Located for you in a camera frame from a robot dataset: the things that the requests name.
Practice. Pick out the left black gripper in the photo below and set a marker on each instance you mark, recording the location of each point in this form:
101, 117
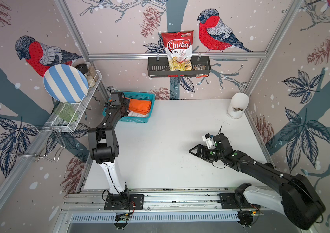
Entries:
126, 101

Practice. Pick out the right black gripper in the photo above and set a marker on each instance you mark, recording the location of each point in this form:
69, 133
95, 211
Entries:
199, 148

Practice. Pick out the white shorts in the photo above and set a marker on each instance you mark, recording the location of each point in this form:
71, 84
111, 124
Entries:
135, 114

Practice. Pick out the orange garment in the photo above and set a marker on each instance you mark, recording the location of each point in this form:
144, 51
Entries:
140, 106

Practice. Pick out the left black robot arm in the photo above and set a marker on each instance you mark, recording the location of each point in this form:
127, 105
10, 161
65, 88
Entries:
104, 147

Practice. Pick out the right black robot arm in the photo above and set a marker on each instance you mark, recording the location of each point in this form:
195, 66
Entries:
292, 196

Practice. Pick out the teal plastic basket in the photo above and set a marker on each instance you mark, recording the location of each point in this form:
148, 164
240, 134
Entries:
131, 95

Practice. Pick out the clear spice jar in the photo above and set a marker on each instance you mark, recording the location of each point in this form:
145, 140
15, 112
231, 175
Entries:
92, 73

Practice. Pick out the dark lid spice jar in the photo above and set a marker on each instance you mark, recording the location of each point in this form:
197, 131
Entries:
83, 68

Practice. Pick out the white ceramic holder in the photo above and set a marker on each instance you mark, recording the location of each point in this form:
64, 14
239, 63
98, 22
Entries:
238, 105

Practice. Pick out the green glass cup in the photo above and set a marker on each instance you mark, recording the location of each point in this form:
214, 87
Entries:
66, 112

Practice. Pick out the blue striped plate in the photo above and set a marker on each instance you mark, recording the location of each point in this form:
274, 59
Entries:
65, 84

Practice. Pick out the red Chuba chips bag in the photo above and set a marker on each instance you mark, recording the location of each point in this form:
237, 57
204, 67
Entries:
179, 50

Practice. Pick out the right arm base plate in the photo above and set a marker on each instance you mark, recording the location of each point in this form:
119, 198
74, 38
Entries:
233, 201

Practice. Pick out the black wall shelf basket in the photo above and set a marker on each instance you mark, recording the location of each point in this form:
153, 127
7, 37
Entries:
160, 67

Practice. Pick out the aluminium mounting rail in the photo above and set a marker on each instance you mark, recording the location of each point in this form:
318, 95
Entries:
175, 199

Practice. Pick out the white wire wall rack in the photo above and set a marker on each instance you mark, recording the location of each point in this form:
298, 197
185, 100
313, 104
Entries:
49, 141

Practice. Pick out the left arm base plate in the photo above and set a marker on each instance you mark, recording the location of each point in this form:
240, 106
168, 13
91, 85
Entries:
124, 202

